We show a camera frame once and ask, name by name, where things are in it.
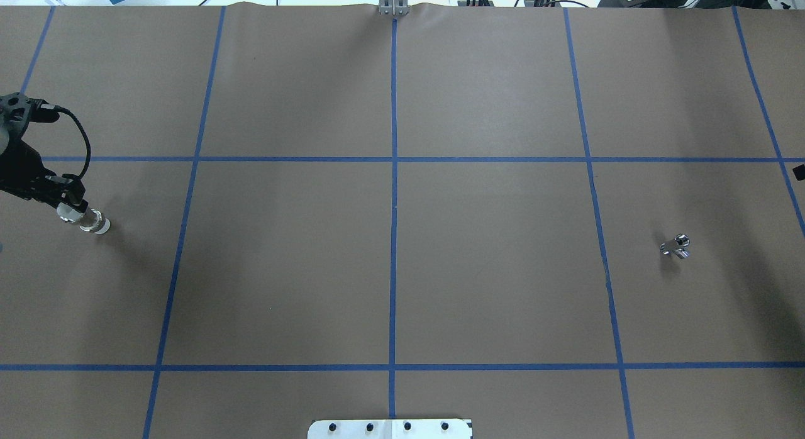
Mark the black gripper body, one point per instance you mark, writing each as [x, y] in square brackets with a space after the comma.
[22, 169]

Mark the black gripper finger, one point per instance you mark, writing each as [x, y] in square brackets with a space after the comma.
[79, 206]
[72, 188]

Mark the white PPR pipe fitting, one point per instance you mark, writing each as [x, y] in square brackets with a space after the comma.
[89, 220]

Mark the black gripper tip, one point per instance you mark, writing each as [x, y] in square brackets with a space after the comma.
[799, 172]

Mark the grey aluminium frame post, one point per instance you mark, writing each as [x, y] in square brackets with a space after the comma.
[395, 8]

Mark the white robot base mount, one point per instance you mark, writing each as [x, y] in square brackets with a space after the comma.
[392, 428]

